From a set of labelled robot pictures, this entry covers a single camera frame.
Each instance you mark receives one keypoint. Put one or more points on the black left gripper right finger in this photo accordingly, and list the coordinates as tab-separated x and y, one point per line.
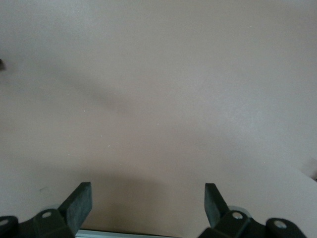
215	205

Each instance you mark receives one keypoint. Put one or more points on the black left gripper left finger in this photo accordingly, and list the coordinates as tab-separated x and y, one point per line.
76	208

